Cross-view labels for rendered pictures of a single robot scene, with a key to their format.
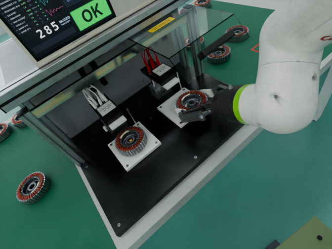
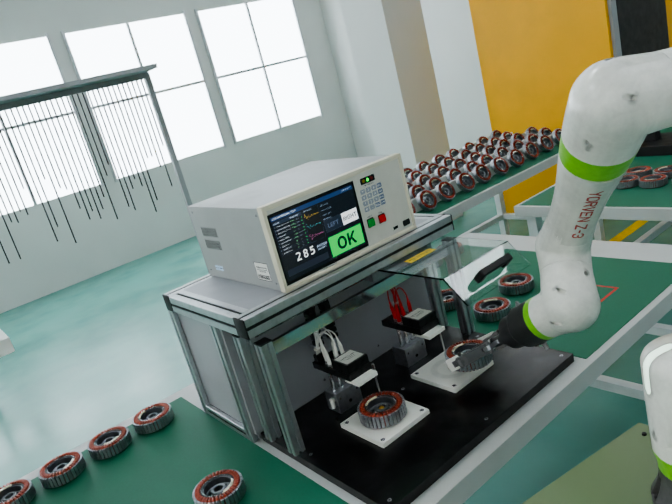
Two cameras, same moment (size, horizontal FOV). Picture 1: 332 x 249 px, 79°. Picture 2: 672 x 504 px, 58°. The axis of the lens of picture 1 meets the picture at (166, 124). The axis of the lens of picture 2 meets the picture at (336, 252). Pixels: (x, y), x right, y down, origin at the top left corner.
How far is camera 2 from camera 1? 88 cm
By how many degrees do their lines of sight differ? 34
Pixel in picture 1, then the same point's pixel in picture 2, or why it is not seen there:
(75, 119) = not seen: hidden behind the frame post
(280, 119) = (566, 307)
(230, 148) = (535, 408)
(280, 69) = (556, 268)
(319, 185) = not seen: outside the picture
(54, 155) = (237, 457)
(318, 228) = (643, 428)
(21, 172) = (180, 485)
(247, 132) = (556, 389)
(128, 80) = (358, 340)
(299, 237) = (623, 438)
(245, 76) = not seen: hidden behind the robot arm
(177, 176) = (464, 441)
